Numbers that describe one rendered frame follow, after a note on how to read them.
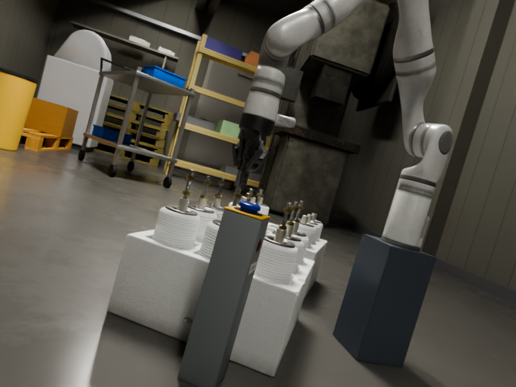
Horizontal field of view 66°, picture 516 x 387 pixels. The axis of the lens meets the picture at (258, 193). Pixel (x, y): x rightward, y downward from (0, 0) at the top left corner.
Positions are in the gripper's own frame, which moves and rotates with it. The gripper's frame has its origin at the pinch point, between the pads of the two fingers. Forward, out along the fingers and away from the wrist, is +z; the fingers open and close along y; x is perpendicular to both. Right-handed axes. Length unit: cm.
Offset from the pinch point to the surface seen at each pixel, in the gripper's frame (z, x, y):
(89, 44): -98, 34, -493
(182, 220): 12.2, -9.3, -4.1
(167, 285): 25.6, -10.6, -0.1
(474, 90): -115, 270, -117
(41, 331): 35.9, -32.4, -0.3
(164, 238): 17.0, -11.6, -5.5
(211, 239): 14.1, -4.4, 1.9
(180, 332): 34.1, -6.8, 4.0
